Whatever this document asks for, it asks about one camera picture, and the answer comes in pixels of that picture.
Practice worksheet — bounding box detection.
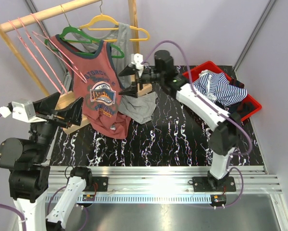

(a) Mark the red plastic bin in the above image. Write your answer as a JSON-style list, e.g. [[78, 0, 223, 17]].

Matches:
[[190, 61, 262, 123]]

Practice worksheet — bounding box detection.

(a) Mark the blue striped tank top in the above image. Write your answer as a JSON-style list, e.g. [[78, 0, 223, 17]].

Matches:
[[192, 69, 248, 106]]

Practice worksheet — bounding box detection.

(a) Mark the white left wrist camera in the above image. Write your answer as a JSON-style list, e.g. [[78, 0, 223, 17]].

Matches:
[[0, 99, 46, 123]]

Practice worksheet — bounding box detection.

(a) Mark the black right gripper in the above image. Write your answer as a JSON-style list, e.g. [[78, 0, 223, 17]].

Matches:
[[118, 64, 163, 99]]

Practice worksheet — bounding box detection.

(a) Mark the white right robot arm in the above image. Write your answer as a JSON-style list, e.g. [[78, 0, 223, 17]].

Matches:
[[119, 50, 241, 192]]

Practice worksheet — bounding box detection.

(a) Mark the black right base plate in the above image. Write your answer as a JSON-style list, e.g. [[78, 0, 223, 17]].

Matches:
[[189, 177, 237, 193]]

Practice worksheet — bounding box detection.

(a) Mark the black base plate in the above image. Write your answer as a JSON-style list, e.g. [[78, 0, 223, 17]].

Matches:
[[85, 176, 109, 192], [189, 177, 237, 193]]

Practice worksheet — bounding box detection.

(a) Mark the wooden clothes rack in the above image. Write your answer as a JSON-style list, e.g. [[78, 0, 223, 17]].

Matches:
[[0, 0, 152, 135]]

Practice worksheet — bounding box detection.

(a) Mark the grey tank top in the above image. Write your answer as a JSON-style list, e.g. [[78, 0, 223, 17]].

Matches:
[[73, 22, 159, 125]]

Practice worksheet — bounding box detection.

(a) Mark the green hanger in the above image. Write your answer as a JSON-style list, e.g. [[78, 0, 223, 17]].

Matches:
[[59, 5, 125, 59]]

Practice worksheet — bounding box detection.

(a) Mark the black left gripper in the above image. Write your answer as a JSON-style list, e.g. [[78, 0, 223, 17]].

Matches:
[[30, 91, 84, 162]]

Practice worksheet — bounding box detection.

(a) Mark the salmon pink tank top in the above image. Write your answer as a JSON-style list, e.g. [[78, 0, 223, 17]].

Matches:
[[51, 35, 131, 140]]

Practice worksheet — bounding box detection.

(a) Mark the yellow hanger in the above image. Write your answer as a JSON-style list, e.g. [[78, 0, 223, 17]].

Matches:
[[78, 0, 150, 41]]

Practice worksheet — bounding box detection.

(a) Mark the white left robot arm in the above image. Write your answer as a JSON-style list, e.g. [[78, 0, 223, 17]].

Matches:
[[0, 92, 93, 231]]

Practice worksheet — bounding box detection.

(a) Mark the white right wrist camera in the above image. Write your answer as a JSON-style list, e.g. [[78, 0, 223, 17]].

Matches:
[[131, 53, 144, 77]]

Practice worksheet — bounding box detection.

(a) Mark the aluminium mounting rail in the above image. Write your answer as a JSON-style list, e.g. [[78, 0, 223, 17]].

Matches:
[[45, 166, 288, 231]]

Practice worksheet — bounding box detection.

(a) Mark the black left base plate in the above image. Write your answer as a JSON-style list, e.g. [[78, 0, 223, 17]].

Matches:
[[85, 176, 109, 192]]

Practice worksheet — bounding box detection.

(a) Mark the navy maroon tank top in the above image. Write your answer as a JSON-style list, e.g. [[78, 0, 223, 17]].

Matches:
[[215, 79, 255, 117]]

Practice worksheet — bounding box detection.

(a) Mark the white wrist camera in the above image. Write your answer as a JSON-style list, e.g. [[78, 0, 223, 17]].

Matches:
[[0, 99, 46, 123], [131, 53, 144, 77]]

